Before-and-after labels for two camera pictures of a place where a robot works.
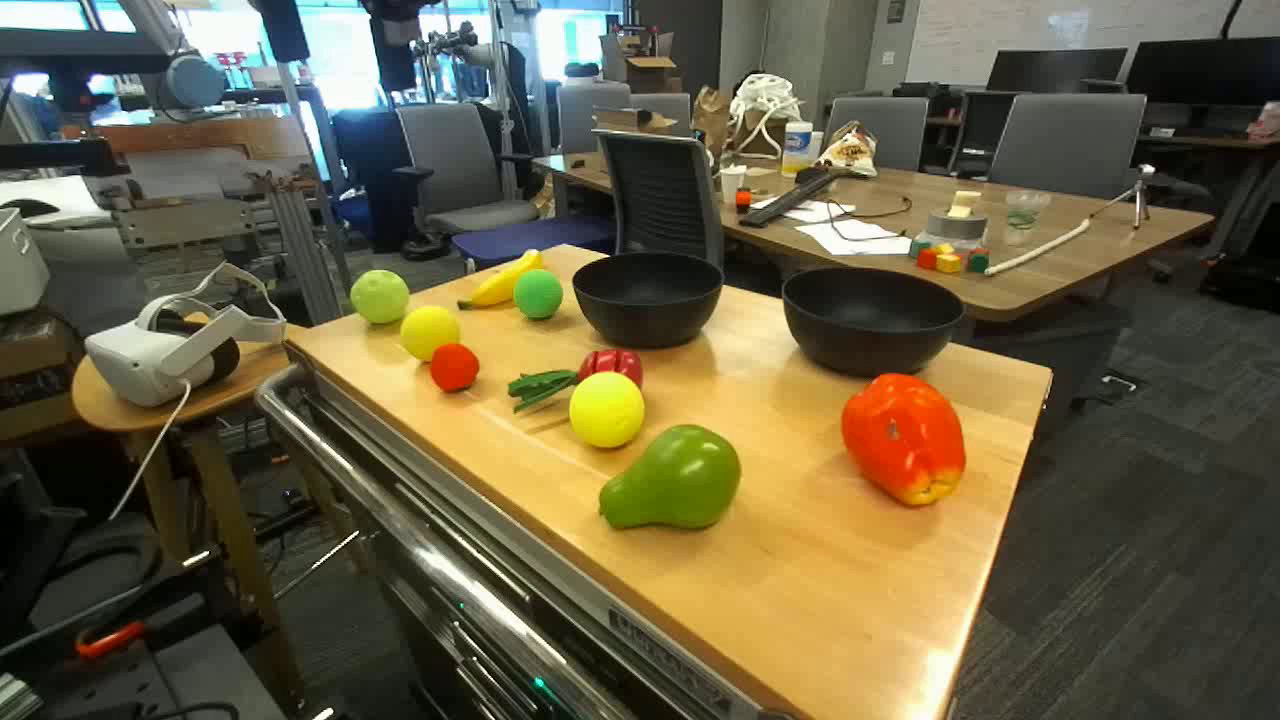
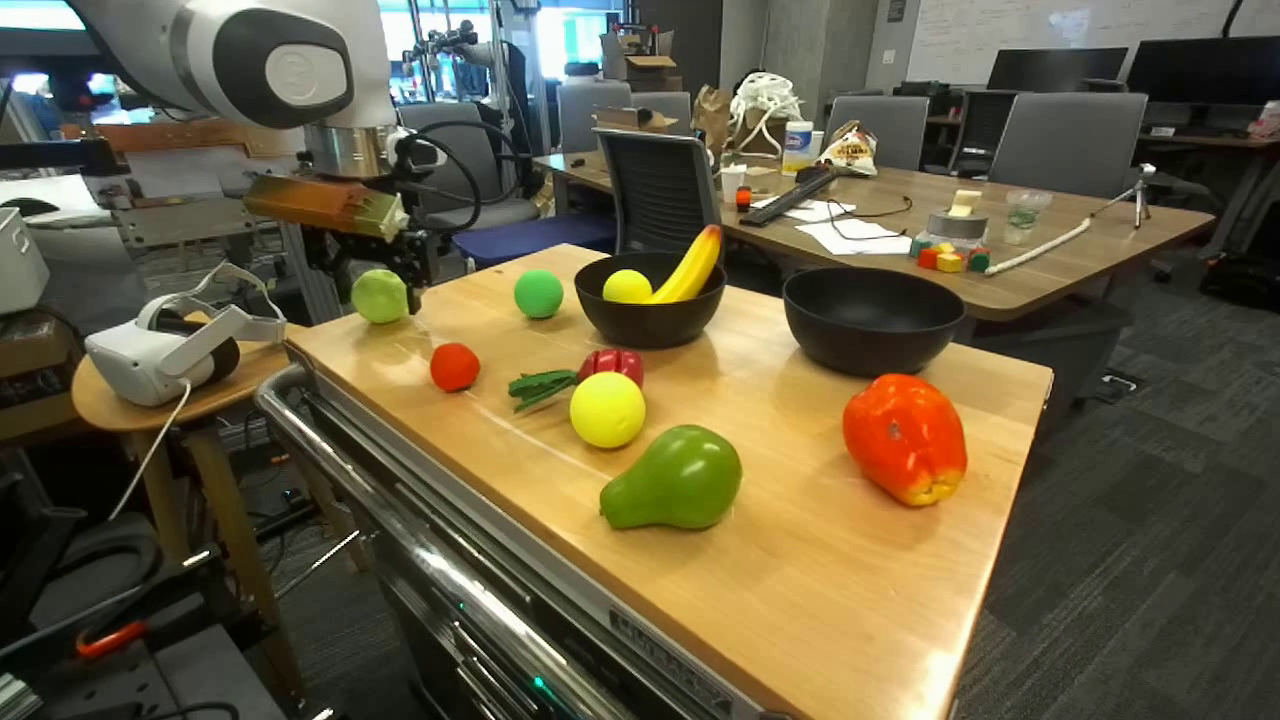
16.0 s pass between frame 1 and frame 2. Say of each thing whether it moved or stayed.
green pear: stayed
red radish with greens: stayed
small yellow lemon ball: moved
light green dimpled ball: stayed
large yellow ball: stayed
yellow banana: moved
